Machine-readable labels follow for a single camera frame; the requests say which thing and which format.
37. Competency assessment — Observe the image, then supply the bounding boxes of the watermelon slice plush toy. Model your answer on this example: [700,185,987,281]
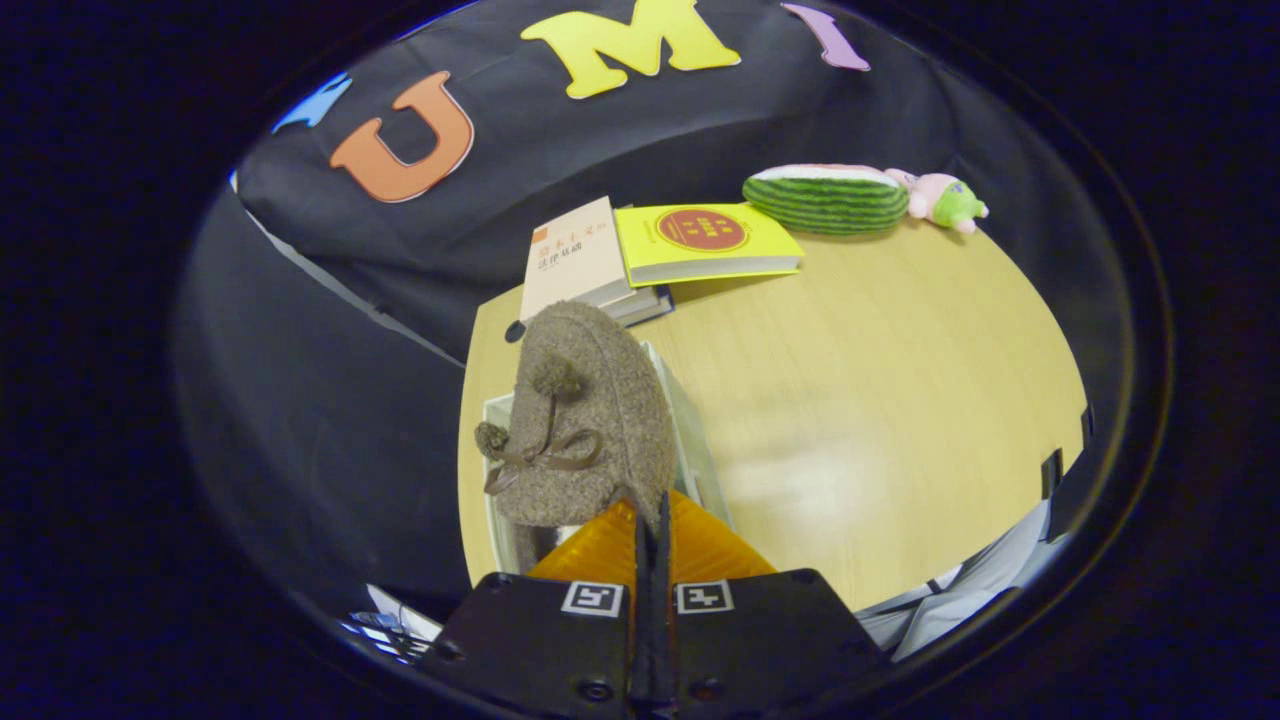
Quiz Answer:
[742,164,912,238]

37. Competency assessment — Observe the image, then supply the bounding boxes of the white fabric storage box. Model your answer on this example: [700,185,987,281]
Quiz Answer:
[482,340,735,577]

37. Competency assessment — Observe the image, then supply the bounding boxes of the beige covered book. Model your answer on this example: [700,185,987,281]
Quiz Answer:
[519,196,634,323]

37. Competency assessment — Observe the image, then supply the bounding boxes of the yellow book with red circle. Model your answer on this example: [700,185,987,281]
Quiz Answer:
[614,203,806,289]

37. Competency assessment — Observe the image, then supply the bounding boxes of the dark blue book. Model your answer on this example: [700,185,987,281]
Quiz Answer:
[620,288,677,328]

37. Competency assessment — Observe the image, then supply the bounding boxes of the pink and green plush toy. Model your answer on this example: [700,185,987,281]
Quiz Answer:
[885,170,991,236]

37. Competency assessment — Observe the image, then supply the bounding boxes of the person's white clothing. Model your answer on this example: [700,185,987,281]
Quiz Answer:
[855,500,1067,664]

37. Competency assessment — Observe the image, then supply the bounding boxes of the brown fuzzy slipper shoe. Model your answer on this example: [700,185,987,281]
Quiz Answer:
[474,301,678,572]

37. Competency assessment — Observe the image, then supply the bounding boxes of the grey book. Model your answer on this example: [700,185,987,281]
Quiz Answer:
[600,285,667,319]

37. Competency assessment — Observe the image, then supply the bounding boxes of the white paper sheet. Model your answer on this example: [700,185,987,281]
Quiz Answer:
[365,585,444,642]

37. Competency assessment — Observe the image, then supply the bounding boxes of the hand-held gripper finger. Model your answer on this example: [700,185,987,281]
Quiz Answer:
[654,490,888,720]
[423,497,654,720]

